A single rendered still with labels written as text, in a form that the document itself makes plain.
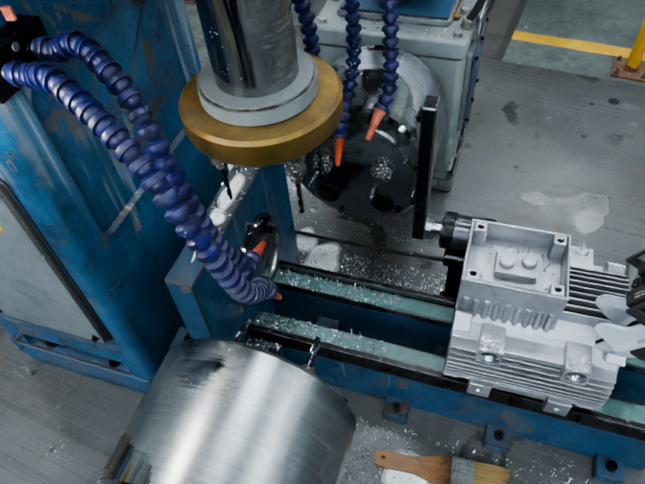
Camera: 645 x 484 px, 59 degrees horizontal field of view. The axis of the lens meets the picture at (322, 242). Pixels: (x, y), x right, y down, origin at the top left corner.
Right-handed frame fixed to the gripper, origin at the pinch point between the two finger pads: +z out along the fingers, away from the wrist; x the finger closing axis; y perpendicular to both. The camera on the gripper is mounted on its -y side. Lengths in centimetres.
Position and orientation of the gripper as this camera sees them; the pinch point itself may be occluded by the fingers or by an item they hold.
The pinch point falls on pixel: (609, 343)
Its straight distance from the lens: 75.1
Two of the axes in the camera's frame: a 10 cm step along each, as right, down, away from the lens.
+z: -4.2, 4.5, 7.9
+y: -8.5, -4.9, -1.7
